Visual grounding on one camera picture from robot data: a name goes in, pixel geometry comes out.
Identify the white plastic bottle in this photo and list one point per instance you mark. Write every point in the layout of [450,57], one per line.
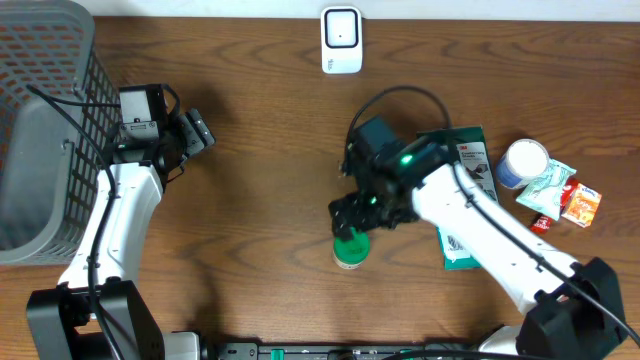
[524,161]

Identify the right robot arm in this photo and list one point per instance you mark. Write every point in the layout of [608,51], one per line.
[571,310]

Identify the teal wet wipes pack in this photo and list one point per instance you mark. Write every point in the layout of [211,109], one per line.
[539,194]

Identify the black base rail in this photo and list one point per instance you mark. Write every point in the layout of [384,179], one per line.
[255,351]

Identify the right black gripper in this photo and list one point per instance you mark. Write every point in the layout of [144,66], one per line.
[355,205]

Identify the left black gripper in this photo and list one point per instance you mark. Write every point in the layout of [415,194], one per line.
[194,132]

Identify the green white instruction package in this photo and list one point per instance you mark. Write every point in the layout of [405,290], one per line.
[468,146]

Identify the red Nescafe stick sachet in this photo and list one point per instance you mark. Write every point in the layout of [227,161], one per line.
[543,222]

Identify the white barcode scanner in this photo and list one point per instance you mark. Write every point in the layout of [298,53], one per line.
[341,40]

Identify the orange white small packet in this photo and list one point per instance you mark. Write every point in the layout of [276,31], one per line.
[582,205]

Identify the green lid small jar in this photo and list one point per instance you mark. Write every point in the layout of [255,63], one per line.
[351,249]

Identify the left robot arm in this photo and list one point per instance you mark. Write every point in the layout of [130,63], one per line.
[96,310]

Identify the grey plastic mesh basket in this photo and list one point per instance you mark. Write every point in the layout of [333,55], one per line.
[56,102]

